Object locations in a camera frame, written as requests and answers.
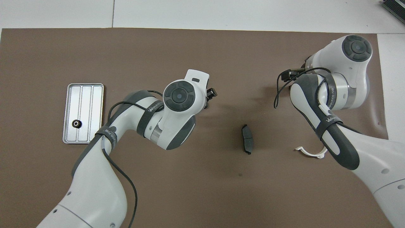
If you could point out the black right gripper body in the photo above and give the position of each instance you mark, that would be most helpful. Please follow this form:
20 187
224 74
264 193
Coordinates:
292 73

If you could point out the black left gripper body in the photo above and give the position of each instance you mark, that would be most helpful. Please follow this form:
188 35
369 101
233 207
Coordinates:
211 93

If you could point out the black bearing gear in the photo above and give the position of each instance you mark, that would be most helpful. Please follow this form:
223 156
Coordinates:
76 123

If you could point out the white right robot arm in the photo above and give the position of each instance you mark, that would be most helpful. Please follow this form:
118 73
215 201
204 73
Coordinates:
348 63

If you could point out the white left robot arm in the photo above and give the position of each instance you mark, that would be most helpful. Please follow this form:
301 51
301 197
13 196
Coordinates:
95 190

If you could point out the silver metal tray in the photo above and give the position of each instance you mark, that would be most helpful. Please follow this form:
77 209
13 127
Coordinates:
96 133

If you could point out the short grey brake pad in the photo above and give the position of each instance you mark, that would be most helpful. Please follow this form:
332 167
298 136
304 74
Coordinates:
307 60

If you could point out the brown table mat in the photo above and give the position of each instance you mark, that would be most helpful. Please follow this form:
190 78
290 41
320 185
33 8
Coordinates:
190 47

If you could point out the long grey brake pad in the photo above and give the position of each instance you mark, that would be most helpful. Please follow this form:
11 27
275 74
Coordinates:
247 139

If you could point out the grey ribbed device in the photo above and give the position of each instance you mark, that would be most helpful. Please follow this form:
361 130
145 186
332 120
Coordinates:
395 6

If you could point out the white curved plastic bracket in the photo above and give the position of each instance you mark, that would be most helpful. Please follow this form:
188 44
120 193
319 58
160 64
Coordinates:
311 154

